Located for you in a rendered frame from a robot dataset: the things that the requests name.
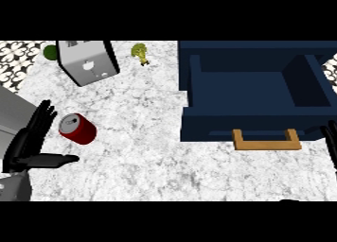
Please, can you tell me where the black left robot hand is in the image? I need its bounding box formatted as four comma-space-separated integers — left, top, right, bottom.
1, 99, 81, 174

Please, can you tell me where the red can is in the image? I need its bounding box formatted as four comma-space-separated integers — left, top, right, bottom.
57, 112, 99, 146

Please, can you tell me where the dark blue open drawer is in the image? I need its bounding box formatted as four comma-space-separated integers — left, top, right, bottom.
178, 54, 337, 143

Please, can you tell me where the grey appliance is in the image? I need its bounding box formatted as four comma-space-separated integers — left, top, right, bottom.
0, 78, 40, 160

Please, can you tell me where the silver toaster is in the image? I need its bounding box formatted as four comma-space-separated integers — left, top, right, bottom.
56, 41, 121, 88

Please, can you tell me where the green round fruit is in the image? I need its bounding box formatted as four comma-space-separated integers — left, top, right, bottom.
41, 44, 60, 61

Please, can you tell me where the dark blue cabinet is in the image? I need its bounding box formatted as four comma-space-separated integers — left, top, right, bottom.
177, 41, 337, 93

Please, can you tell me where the yellow-green vegetable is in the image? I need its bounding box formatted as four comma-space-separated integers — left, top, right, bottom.
130, 43, 150, 67

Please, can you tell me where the wooden drawer handle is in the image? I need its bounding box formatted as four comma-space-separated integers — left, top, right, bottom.
232, 128, 303, 151

